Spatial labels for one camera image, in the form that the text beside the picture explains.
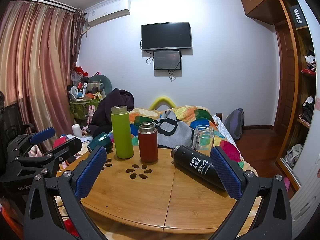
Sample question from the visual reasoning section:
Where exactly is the yellow foam tube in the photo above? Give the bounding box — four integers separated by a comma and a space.
149, 96, 179, 111

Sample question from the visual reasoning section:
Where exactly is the dark purple jacket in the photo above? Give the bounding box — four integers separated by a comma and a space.
88, 87, 136, 137

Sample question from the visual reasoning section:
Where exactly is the grey printed garment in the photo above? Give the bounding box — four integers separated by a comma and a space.
152, 110, 196, 149

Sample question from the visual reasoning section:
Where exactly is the small wall monitor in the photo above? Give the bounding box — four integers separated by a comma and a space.
153, 50, 182, 70

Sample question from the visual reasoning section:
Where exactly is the green bottle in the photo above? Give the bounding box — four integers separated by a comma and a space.
111, 105, 135, 159

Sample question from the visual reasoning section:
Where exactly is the clear glass cup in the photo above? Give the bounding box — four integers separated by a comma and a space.
193, 125, 215, 152

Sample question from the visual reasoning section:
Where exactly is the grey green plush toy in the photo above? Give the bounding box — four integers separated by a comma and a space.
88, 74, 107, 93

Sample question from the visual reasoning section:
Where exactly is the wall television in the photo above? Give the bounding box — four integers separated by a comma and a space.
141, 22, 193, 51

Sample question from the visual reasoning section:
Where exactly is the black printed bottle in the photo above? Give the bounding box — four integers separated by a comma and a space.
171, 145, 232, 193

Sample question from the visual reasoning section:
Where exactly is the colourful patchwork quilt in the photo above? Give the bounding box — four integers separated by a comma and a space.
129, 106, 258, 177

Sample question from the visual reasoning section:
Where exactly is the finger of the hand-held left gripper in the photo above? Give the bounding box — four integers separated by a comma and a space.
14, 137, 83, 178
5, 127, 56, 156

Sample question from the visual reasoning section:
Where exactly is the red plastic bag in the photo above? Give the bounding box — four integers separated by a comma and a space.
74, 66, 89, 83

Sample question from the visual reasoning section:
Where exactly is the grey backpack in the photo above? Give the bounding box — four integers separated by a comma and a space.
224, 108, 245, 141

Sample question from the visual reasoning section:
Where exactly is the teal ceramic cup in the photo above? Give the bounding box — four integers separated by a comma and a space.
87, 132, 114, 153

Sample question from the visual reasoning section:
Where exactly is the green storage basket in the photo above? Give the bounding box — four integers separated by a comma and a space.
69, 97, 102, 128

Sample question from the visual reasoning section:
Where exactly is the white sliding door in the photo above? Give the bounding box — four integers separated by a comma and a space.
287, 120, 320, 233

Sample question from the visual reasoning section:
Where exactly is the pink striped curtain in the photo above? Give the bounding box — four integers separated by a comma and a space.
0, 0, 87, 135

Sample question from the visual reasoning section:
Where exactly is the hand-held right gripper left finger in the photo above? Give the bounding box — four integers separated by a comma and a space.
24, 146, 108, 240

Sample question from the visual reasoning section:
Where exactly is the white air conditioner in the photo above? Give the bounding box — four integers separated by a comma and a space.
84, 0, 131, 28

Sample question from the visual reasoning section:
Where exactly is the wooden wardrobe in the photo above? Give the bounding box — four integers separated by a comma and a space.
240, 0, 317, 192

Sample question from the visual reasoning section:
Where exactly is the black box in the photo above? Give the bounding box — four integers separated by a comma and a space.
289, 4, 309, 29

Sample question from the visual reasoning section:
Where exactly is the wooden door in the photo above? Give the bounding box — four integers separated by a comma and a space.
274, 21, 298, 130

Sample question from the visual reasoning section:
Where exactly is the pink rabbit toy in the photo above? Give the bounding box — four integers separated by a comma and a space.
87, 105, 97, 121

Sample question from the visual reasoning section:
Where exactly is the red thermos flask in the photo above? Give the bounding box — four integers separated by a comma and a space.
138, 122, 159, 163

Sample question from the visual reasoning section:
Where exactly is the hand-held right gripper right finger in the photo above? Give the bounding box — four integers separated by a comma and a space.
209, 146, 292, 240

